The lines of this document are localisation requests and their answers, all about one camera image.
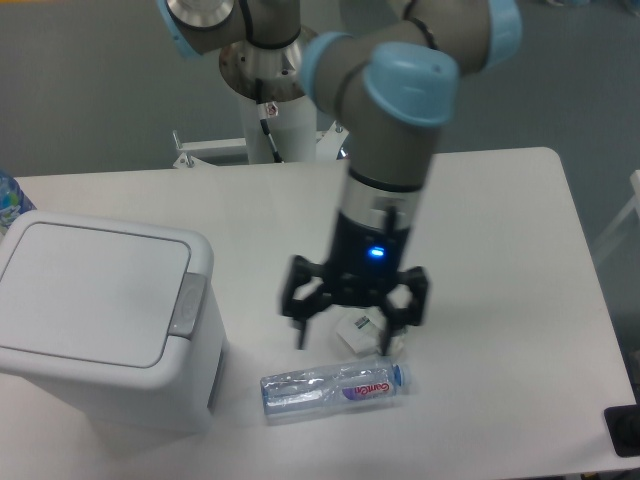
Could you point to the crumpled white paper wrapper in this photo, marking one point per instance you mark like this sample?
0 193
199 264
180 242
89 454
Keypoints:
362 330

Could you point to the crushed clear plastic bottle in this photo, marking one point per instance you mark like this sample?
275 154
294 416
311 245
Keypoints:
324 388

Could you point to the black device at table edge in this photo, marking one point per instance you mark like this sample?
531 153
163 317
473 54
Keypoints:
623 426

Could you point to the white push-lid trash can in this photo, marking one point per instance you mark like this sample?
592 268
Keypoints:
117 319

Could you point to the blue-label bottle behind bin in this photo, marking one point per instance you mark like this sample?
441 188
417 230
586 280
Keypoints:
14 202

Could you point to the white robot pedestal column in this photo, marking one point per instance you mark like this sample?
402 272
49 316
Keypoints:
279 121

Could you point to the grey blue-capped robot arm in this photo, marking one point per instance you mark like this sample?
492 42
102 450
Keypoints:
393 90

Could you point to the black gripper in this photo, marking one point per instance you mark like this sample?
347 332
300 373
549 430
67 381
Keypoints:
362 268

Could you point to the white frame at right edge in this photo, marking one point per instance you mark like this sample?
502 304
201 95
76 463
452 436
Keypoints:
621 224

